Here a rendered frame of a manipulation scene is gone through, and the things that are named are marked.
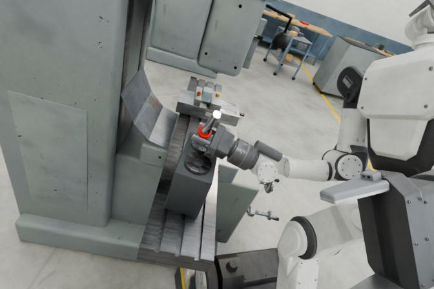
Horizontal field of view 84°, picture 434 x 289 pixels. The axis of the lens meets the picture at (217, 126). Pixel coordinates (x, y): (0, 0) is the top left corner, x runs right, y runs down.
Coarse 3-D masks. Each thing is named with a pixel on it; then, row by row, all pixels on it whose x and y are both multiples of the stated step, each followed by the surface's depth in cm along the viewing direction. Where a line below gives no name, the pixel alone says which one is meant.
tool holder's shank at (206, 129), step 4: (216, 112) 69; (212, 116) 69; (216, 116) 69; (220, 116) 70; (208, 120) 72; (212, 120) 70; (216, 120) 70; (208, 124) 73; (212, 124) 72; (204, 128) 75; (208, 128) 74; (204, 132) 76; (208, 132) 76
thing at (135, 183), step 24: (120, 168) 127; (144, 168) 126; (240, 168) 141; (120, 192) 138; (144, 192) 137; (240, 192) 134; (120, 216) 151; (144, 216) 150; (216, 216) 148; (240, 216) 147; (216, 240) 163
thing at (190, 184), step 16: (192, 144) 83; (192, 160) 77; (208, 160) 80; (176, 176) 74; (192, 176) 74; (208, 176) 76; (176, 192) 78; (192, 192) 77; (208, 192) 76; (176, 208) 83; (192, 208) 81
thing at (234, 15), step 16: (224, 0) 85; (240, 0) 85; (256, 0) 85; (208, 16) 90; (224, 16) 88; (240, 16) 88; (256, 16) 88; (208, 32) 92; (224, 32) 91; (240, 32) 91; (208, 48) 95; (224, 48) 95; (240, 48) 94; (208, 64) 99; (224, 64) 98; (240, 64) 98
